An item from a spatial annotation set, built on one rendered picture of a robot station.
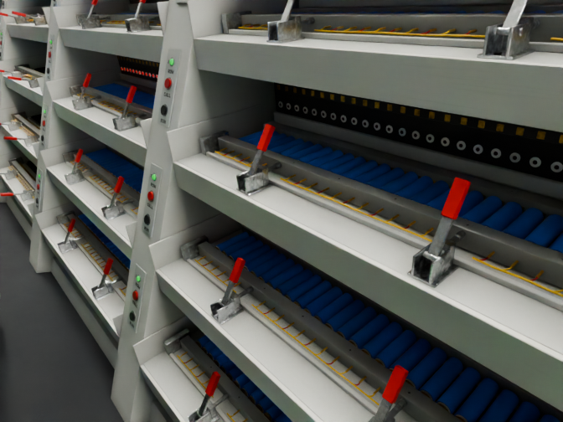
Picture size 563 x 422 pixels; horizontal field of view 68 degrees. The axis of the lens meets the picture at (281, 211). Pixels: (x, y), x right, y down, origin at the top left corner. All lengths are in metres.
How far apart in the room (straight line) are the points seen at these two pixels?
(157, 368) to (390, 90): 0.63
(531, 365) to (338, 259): 0.19
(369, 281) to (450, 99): 0.18
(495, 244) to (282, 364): 0.29
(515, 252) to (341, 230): 0.17
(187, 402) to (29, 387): 0.39
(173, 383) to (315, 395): 0.34
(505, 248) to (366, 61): 0.22
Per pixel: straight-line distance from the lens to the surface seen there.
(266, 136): 0.55
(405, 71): 0.41
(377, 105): 0.59
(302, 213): 0.49
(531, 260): 0.42
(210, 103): 0.71
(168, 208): 0.72
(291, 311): 0.58
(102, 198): 1.07
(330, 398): 0.52
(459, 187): 0.39
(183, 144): 0.69
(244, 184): 0.56
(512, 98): 0.37
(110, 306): 1.00
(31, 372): 1.08
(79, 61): 1.35
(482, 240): 0.43
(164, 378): 0.81
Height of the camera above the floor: 0.65
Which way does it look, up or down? 14 degrees down
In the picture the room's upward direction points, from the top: 13 degrees clockwise
